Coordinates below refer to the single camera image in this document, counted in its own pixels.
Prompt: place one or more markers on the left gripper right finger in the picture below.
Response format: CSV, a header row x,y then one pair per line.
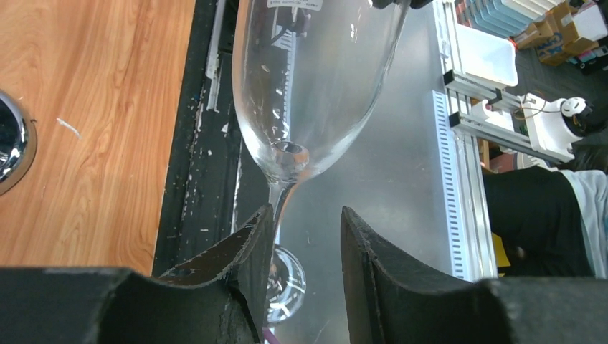
x,y
392,297

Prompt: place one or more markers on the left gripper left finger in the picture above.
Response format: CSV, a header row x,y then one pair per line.
x,y
217,296

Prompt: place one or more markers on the clear glass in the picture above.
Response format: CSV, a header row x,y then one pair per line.
x,y
306,76

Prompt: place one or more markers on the chrome wine glass rack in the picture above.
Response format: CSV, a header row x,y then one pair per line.
x,y
18,142

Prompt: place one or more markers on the seated person in black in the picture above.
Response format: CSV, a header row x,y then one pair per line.
x,y
553,223

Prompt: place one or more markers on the white plastic bin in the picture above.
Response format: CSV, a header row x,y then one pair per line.
x,y
486,57

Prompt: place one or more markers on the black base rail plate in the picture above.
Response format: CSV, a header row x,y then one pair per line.
x,y
212,184

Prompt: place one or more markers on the white device with cable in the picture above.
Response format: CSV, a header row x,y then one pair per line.
x,y
554,126

